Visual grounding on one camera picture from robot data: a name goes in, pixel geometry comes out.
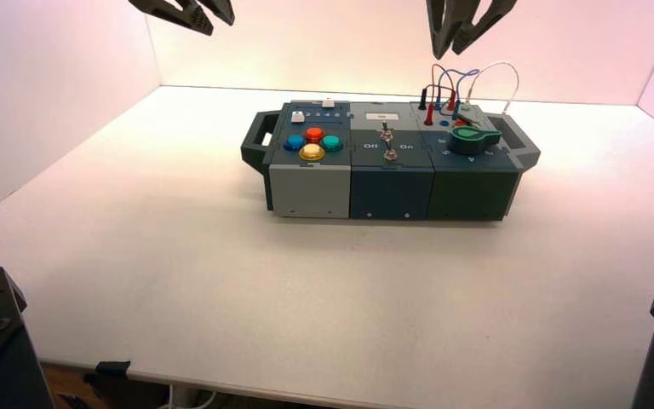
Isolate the grey-blue task board box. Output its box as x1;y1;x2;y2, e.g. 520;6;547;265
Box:
240;100;542;222

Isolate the black banana plug cable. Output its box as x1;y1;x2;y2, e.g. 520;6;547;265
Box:
416;84;483;127

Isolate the white cable under table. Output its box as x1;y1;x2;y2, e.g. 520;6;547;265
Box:
169;386;216;409

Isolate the yellow round push button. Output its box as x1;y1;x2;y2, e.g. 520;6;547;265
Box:
298;143;327;163

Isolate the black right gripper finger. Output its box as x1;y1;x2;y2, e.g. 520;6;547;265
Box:
425;0;464;61
451;0;519;56

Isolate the red banana plug cable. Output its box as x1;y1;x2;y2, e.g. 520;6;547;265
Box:
423;63;458;127

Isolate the blue banana plug cable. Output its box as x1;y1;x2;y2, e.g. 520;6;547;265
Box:
433;66;481;120

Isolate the black table clamp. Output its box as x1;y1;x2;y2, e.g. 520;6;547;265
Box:
95;360;132;380

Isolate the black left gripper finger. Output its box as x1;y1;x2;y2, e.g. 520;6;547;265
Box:
199;0;237;27
129;0;215;37

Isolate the dark green rotary knob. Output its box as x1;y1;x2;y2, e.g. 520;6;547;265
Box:
446;125;502;158

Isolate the white banana plug cable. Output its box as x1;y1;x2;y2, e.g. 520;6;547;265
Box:
465;60;522;116

